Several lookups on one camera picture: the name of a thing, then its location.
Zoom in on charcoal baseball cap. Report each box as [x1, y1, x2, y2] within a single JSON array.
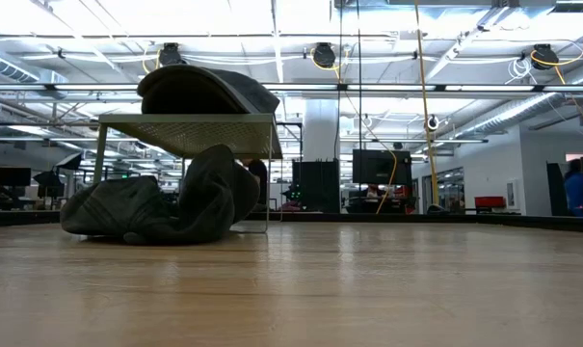
[[208, 66, 281, 116]]

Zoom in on grey garment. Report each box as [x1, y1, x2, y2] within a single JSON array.
[[136, 65, 264, 116]]

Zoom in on dark green garment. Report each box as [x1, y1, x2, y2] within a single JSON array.
[[59, 143, 262, 246]]

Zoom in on black cabinet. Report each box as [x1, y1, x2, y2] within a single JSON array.
[[291, 159, 342, 214]]

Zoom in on person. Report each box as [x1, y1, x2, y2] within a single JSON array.
[[562, 158, 583, 218], [246, 158, 270, 213]]

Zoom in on large black monitor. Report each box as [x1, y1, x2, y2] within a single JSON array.
[[352, 148, 413, 186]]

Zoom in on pale green perforated metal shelf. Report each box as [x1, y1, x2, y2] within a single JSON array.
[[92, 113, 284, 235]]

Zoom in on red box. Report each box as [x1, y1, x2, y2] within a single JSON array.
[[473, 195, 507, 210]]

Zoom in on black photo light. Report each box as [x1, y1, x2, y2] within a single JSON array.
[[33, 151, 84, 199]]

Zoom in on black standing panel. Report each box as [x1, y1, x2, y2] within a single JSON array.
[[545, 161, 567, 217]]

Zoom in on small black monitor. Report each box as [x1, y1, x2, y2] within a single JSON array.
[[0, 166, 33, 189]]

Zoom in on thin orange cable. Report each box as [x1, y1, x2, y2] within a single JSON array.
[[341, 89, 399, 216]]

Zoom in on black ceiling cable reel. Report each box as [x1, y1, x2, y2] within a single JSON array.
[[311, 41, 337, 69], [157, 41, 185, 68], [531, 42, 561, 71]]

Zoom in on black aluminium table frame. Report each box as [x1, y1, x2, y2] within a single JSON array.
[[0, 207, 583, 233]]

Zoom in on yellow hanging cable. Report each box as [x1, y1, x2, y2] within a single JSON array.
[[412, 0, 449, 214]]

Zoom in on silver ventilation duct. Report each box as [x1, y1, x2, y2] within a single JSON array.
[[464, 90, 583, 139], [0, 45, 70, 100]]

